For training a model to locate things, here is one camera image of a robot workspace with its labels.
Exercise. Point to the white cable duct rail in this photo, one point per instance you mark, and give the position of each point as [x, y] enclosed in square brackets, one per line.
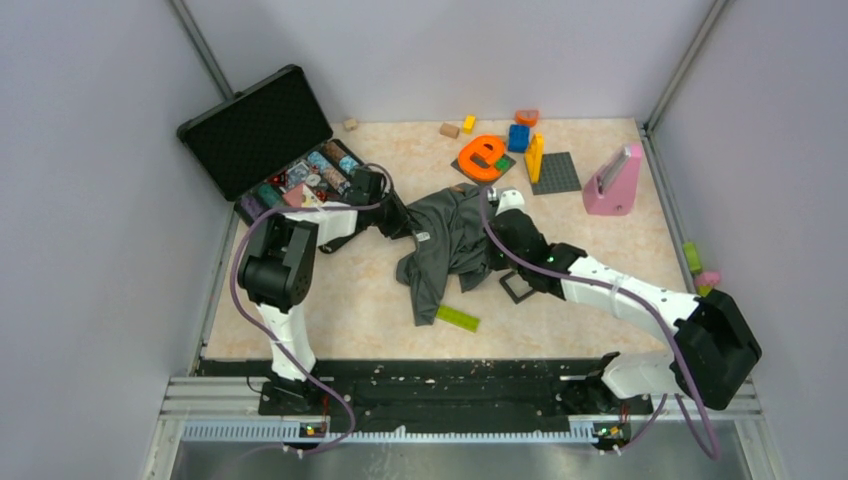
[295, 432]

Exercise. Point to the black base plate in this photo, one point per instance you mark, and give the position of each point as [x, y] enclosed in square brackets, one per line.
[452, 396]

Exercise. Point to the orange curved toy piece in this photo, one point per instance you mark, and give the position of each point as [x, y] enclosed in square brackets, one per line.
[527, 117]

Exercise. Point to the pink block outside table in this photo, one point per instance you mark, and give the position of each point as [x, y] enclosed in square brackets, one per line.
[707, 278]

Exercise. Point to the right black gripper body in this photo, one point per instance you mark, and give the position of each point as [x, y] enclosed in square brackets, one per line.
[497, 264]

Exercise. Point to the grey t-shirt garment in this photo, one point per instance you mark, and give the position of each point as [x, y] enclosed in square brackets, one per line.
[449, 239]

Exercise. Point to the black open poker chip case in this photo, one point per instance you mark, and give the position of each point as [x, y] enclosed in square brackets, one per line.
[266, 140]

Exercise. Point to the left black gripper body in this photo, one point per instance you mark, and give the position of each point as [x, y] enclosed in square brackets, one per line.
[375, 204]

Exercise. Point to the pink wedge stand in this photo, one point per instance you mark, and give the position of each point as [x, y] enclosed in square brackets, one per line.
[611, 190]

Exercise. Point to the green block outside table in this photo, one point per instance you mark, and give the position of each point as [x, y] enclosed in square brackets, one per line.
[692, 258]

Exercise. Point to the small green lego brick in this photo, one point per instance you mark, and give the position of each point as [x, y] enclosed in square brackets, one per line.
[503, 163]

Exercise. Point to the pink yellow card box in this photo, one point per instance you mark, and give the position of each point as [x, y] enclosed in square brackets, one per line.
[301, 196]

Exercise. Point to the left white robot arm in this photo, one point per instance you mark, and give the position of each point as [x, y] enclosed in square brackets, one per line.
[275, 260]

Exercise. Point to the small yellow block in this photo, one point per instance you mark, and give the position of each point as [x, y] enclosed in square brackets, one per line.
[468, 124]

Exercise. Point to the tan wooden block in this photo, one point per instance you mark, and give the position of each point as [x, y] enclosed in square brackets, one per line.
[449, 130]

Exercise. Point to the large grey lego baseplate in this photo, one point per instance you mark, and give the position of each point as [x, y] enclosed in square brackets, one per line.
[557, 175]

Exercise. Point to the blue lego block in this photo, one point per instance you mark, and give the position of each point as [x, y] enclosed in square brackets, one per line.
[518, 138]

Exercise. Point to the lime green lego brick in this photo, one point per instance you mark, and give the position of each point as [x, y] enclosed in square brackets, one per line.
[458, 318]

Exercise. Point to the orange letter e block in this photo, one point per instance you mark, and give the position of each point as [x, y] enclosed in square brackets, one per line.
[488, 147]

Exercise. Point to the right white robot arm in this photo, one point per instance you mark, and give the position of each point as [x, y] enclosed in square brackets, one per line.
[710, 350]

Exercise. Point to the yellow upright lego block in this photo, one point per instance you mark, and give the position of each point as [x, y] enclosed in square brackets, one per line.
[533, 157]

